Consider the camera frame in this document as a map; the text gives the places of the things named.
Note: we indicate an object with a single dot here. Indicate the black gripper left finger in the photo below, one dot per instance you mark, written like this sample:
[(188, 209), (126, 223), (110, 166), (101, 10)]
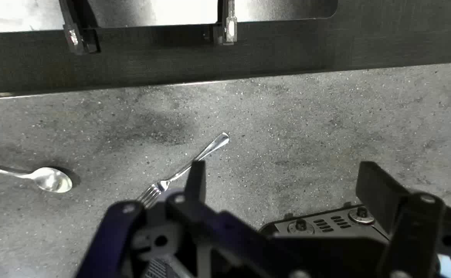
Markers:
[(197, 180)]

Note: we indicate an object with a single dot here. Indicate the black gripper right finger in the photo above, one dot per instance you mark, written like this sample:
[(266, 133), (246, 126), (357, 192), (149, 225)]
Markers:
[(385, 198)]

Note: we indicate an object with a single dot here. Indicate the silver metal fork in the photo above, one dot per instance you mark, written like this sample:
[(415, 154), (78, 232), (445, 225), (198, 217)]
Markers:
[(205, 152)]

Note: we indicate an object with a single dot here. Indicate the silver metal spoon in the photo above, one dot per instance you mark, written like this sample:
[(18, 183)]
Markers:
[(55, 180)]

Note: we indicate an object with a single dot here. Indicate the black robot mount platform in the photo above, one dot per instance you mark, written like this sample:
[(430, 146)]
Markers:
[(288, 52)]

